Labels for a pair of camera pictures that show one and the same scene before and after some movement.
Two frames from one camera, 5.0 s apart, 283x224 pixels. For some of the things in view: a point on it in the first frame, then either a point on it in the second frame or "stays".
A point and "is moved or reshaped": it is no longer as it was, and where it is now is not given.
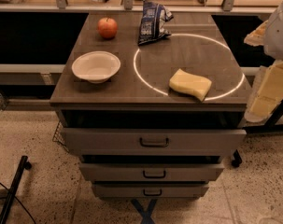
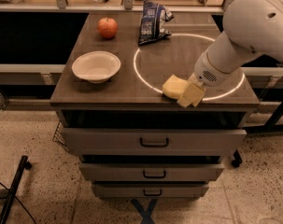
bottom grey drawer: (121, 190) stays
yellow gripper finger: (263, 105) → (185, 100)
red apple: (107, 28) stays
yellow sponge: (190, 83) is moved or reshaped
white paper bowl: (96, 66) stays
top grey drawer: (153, 142) stays
